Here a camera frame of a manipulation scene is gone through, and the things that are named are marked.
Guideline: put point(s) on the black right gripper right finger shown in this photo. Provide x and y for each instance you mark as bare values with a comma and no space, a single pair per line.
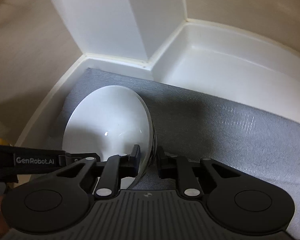
179,169

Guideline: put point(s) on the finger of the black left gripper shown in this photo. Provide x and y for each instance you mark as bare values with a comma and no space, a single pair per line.
71,158

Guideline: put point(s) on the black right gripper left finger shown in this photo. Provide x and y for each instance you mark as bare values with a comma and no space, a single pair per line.
116,168

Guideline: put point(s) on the blue patterned white bowl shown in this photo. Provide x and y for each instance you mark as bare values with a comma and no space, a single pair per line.
110,121

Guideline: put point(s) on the grey cloth mat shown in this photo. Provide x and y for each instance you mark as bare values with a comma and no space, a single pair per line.
198,125

